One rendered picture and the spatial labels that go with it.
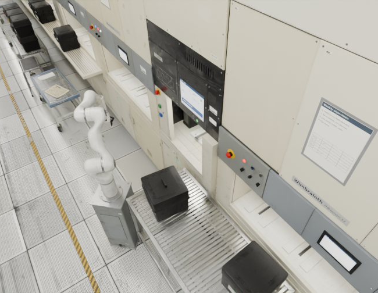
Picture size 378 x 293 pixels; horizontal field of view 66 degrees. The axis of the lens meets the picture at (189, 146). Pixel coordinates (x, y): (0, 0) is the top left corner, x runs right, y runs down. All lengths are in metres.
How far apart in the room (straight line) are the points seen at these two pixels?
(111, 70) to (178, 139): 1.55
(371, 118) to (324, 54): 0.27
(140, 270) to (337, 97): 2.41
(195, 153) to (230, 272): 1.14
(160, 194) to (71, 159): 2.11
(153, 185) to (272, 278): 1.03
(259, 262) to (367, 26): 1.41
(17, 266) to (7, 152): 1.72
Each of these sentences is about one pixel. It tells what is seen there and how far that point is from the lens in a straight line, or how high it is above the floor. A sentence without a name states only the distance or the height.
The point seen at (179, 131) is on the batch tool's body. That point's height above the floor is 0.87.
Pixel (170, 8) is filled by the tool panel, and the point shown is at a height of 2.13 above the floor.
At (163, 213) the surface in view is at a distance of 2.30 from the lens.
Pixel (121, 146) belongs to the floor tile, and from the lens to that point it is 4.04.
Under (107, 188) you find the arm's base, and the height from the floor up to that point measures 0.91.
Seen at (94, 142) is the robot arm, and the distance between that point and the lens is 2.23.
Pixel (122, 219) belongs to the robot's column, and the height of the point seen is 0.57.
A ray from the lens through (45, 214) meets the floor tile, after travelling 3.68.
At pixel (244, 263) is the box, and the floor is 1.01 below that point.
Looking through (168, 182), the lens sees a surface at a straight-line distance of 2.25.
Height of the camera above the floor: 2.80
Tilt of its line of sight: 46 degrees down
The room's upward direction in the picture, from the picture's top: 2 degrees counter-clockwise
